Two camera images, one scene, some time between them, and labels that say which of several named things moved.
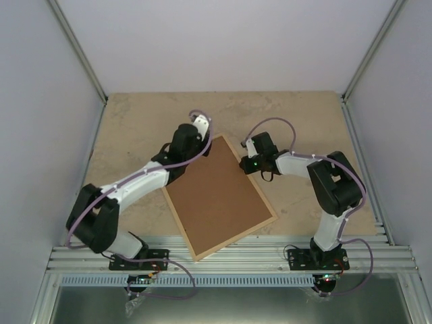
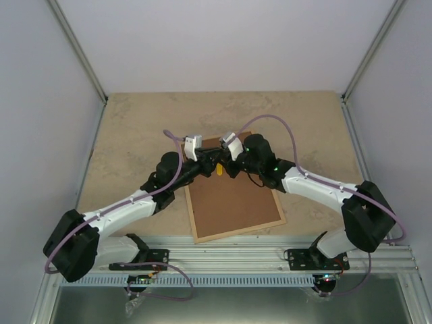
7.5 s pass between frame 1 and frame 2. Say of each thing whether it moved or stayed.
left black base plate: stayed
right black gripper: moved
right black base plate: stayed
